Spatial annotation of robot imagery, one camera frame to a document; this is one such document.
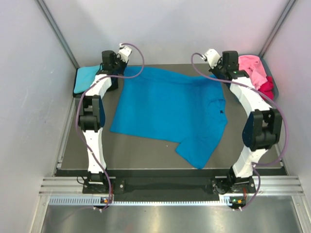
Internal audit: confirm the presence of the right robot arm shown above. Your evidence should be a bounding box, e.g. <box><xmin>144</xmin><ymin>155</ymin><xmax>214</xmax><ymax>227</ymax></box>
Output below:
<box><xmin>205</xmin><ymin>49</ymin><xmax>282</xmax><ymax>195</ymax></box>

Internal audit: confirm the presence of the pink t-shirt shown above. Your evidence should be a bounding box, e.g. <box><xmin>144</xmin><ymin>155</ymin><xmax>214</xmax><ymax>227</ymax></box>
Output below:
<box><xmin>239</xmin><ymin>55</ymin><xmax>268</xmax><ymax>90</ymax></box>

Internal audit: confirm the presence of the folded light blue t-shirt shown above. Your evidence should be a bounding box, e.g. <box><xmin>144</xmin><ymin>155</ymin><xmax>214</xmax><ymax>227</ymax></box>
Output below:
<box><xmin>73</xmin><ymin>65</ymin><xmax>100</xmax><ymax>94</ymax></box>

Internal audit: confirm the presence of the folded black t-shirt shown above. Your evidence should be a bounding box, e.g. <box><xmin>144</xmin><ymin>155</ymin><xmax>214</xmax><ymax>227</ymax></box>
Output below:
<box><xmin>72</xmin><ymin>67</ymin><xmax>120</xmax><ymax>99</ymax></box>

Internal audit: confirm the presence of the magenta t-shirt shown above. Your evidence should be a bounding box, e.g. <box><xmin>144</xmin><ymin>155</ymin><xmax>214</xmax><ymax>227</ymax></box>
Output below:
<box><xmin>259</xmin><ymin>76</ymin><xmax>274</xmax><ymax>100</ymax></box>

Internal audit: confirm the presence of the blue-grey laundry basket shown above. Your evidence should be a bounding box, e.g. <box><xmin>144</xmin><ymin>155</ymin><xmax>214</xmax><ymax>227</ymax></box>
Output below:
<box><xmin>259</xmin><ymin>57</ymin><xmax>279</xmax><ymax>101</ymax></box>

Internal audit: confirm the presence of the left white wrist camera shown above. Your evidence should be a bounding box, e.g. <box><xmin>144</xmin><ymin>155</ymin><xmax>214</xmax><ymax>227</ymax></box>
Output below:
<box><xmin>118</xmin><ymin>43</ymin><xmax>132</xmax><ymax>63</ymax></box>

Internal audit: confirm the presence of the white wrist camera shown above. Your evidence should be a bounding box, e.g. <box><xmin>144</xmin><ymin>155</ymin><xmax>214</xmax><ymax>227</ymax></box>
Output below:
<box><xmin>118</xmin><ymin>43</ymin><xmax>132</xmax><ymax>63</ymax></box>
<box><xmin>202</xmin><ymin>49</ymin><xmax>221</xmax><ymax>69</ymax></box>

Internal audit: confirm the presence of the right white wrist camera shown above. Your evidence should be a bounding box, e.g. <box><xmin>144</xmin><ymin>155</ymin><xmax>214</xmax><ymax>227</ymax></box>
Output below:
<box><xmin>202</xmin><ymin>49</ymin><xmax>221</xmax><ymax>69</ymax></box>

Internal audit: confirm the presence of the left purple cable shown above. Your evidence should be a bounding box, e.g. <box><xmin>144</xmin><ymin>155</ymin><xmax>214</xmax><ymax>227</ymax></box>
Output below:
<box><xmin>75</xmin><ymin>43</ymin><xmax>145</xmax><ymax>212</ymax></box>

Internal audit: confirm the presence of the purple cable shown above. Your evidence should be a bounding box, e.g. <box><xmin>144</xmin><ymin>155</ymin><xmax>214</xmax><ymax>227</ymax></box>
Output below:
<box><xmin>75</xmin><ymin>43</ymin><xmax>145</xmax><ymax>212</ymax></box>
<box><xmin>190</xmin><ymin>52</ymin><xmax>290</xmax><ymax>211</ymax></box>

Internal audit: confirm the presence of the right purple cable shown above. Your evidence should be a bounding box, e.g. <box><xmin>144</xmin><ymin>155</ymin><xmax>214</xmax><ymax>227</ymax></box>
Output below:
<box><xmin>190</xmin><ymin>52</ymin><xmax>290</xmax><ymax>211</ymax></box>

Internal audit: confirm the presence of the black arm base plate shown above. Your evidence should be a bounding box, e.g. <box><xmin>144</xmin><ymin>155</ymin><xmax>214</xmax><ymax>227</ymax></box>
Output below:
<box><xmin>82</xmin><ymin>176</ymin><xmax>256</xmax><ymax>195</ymax></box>

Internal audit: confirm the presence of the slotted cable duct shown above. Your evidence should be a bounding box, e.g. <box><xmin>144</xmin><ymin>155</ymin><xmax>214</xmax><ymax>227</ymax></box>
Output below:
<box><xmin>49</xmin><ymin>196</ymin><xmax>245</xmax><ymax>207</ymax></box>

